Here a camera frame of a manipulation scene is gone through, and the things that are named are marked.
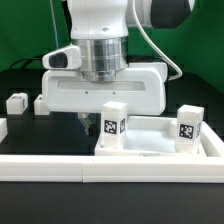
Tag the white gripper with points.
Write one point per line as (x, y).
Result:
(140, 86)

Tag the white square table top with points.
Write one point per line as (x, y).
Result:
(148, 136)

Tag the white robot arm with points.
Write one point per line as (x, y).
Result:
(95, 69)

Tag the white U-shaped obstacle fence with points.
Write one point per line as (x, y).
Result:
(53, 168)

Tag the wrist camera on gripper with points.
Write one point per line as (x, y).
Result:
(66, 58)

